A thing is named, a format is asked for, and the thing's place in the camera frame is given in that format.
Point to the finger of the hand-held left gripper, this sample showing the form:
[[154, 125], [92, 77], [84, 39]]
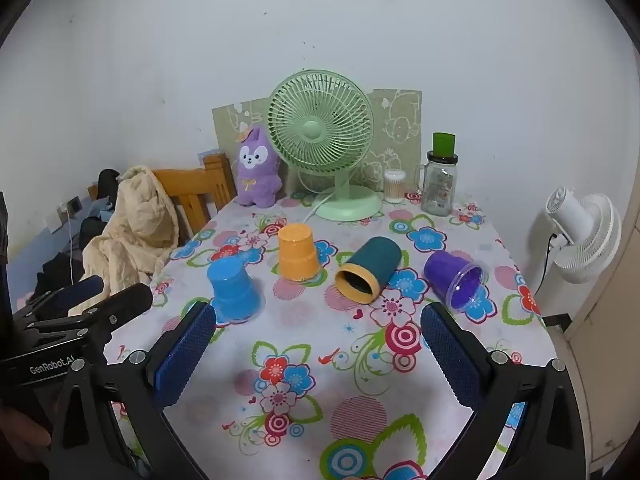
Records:
[[125, 305], [75, 291]]

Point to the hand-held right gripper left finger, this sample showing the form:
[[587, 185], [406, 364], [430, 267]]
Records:
[[184, 357]]

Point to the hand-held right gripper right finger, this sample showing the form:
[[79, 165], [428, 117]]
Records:
[[452, 360]]

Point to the purple plastic cup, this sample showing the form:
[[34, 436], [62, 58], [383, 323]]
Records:
[[445, 270]]

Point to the teal cup with yellow rim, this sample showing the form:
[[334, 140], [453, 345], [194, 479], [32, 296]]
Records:
[[375, 260]]

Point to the blue plastic cup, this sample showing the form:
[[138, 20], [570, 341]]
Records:
[[234, 292]]

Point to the orange plastic cup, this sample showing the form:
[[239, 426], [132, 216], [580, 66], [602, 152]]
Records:
[[297, 252]]

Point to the person's left hand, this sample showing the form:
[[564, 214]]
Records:
[[22, 435]]

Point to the dark clothes pile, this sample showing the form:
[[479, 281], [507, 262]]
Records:
[[60, 272]]

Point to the blue bed sheet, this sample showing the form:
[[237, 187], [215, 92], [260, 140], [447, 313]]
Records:
[[30, 255]]

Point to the beige blanket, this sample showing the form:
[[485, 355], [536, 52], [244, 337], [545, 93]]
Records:
[[135, 230]]

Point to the floral tablecloth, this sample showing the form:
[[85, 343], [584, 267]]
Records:
[[330, 360]]

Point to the wooden chair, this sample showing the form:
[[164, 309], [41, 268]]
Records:
[[200, 185]]

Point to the beige wooden cabinet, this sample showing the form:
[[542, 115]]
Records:
[[612, 350]]

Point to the glass jar with green lid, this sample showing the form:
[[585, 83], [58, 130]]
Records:
[[440, 185]]

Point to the cotton swab container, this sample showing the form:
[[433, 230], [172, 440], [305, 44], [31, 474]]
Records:
[[394, 187]]

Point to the white standing fan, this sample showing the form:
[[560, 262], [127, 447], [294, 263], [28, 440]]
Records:
[[585, 230]]

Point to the purple plush toy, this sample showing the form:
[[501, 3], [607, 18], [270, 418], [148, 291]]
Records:
[[257, 175]]

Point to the green desk fan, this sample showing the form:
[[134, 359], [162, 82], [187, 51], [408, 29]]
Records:
[[320, 130]]

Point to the grey wall socket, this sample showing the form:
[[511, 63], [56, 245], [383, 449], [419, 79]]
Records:
[[74, 205]]

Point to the green cartoon wall board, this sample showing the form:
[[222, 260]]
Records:
[[395, 125]]

